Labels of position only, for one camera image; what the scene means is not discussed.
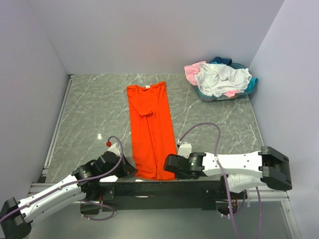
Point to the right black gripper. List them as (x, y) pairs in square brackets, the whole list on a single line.
[(180, 176)]

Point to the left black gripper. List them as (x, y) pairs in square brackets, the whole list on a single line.
[(129, 169)]

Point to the orange t shirt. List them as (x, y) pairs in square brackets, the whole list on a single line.
[(152, 133)]

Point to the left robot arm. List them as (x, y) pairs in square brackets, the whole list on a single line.
[(17, 216)]

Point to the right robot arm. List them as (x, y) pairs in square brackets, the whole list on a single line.
[(267, 167)]

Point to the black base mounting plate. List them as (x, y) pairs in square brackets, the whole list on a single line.
[(160, 195)]

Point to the teal plastic basket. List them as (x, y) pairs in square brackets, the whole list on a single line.
[(223, 97)]

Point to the pink t shirt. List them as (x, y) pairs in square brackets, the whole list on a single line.
[(193, 69)]

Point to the teal t shirt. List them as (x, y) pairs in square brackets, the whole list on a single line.
[(251, 86)]

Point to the dark blue t shirt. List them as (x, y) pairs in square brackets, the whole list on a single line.
[(220, 60)]

